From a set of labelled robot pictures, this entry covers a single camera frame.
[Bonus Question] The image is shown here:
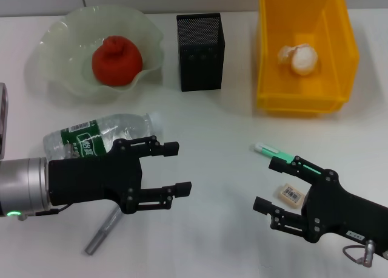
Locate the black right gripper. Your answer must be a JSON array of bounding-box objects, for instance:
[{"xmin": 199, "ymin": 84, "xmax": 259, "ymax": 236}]
[{"xmin": 253, "ymin": 155, "xmax": 388, "ymax": 257}]

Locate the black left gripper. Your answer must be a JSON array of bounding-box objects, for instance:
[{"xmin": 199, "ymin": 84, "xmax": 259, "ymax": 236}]
[{"xmin": 47, "ymin": 135, "xmax": 192, "ymax": 215}]

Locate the green pen white clip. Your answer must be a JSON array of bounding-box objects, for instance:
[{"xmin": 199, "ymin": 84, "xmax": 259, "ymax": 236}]
[{"xmin": 250, "ymin": 142, "xmax": 319, "ymax": 175}]

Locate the clear water bottle green label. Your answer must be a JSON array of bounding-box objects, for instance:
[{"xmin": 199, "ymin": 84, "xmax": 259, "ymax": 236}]
[{"xmin": 42, "ymin": 112, "xmax": 162, "ymax": 161}]

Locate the red-orange fruit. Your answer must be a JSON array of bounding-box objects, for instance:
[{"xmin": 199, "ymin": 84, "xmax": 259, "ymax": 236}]
[{"xmin": 92, "ymin": 36, "xmax": 143, "ymax": 87}]

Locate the white paper ball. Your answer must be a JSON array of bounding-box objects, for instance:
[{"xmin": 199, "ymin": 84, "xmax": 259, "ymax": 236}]
[{"xmin": 278, "ymin": 43, "xmax": 321, "ymax": 77}]

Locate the beige eraser with barcode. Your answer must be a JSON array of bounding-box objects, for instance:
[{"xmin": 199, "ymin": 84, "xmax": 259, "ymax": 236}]
[{"xmin": 277, "ymin": 183, "xmax": 305, "ymax": 210}]

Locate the silver marker pen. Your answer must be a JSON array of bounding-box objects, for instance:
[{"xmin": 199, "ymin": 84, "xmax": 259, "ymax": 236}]
[{"xmin": 84, "ymin": 204, "xmax": 122, "ymax": 256}]

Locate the black mesh pen holder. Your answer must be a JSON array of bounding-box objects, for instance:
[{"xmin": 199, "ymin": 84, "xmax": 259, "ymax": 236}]
[{"xmin": 176, "ymin": 12, "xmax": 226, "ymax": 92}]

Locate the pale green glass fruit plate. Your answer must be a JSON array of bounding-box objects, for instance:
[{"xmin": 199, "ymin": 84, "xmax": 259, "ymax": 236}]
[{"xmin": 36, "ymin": 5, "xmax": 164, "ymax": 103}]

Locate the yellow plastic storage bin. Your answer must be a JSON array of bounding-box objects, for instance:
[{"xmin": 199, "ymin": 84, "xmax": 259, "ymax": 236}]
[{"xmin": 256, "ymin": 0, "xmax": 360, "ymax": 118}]

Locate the right wrist connector cable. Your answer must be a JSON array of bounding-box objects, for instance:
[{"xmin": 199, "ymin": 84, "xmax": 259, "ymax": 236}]
[{"xmin": 343, "ymin": 240, "xmax": 379, "ymax": 264}]

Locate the wrist connector cable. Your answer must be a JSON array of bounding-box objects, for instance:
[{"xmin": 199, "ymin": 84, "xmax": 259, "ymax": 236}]
[
  {"xmin": 16, "ymin": 205, "xmax": 69, "ymax": 222},
  {"xmin": 343, "ymin": 240, "xmax": 379, "ymax": 264}
]

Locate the left wrist connector cable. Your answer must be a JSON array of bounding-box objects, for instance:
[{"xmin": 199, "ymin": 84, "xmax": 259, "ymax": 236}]
[{"xmin": 16, "ymin": 205, "xmax": 69, "ymax": 222}]

